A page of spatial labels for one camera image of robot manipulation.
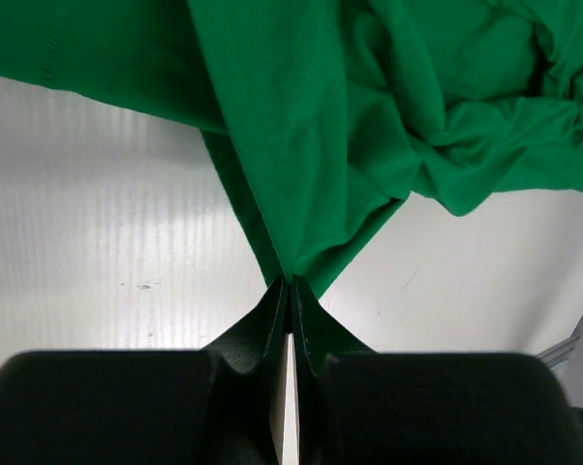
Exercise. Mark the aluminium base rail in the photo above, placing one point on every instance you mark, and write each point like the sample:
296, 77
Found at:
556, 357

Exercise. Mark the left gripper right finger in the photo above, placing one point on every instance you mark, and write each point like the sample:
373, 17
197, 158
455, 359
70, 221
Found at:
358, 406

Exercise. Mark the green t shirt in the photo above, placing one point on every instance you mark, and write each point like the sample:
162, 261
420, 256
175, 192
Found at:
322, 117

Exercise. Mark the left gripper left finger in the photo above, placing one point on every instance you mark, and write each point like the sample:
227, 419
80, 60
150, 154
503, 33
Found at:
216, 405

